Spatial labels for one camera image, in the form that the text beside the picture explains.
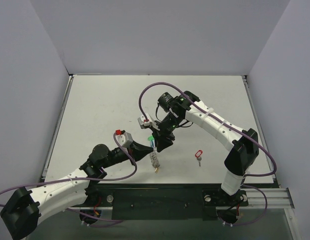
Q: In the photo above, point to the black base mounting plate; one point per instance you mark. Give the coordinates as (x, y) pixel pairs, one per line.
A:
(180, 201)

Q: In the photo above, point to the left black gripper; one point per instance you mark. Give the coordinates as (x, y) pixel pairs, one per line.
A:
(131, 150)

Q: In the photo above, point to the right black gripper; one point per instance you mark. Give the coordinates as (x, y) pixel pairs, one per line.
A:
(161, 133)

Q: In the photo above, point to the red tag key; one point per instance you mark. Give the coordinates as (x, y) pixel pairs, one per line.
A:
(198, 156)

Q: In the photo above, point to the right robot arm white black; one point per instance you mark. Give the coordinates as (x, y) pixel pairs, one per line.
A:
(241, 144)

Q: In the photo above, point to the large keyring blue handle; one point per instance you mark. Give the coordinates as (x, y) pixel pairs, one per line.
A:
(154, 157)

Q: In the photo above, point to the aluminium rail frame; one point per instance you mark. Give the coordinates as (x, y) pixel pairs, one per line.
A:
(97, 105)

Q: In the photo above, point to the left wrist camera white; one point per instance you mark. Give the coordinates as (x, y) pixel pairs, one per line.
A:
(123, 138)

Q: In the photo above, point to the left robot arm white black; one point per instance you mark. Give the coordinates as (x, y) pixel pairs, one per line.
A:
(27, 208)

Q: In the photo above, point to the green tag key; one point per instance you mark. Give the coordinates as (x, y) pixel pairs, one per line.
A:
(150, 137)

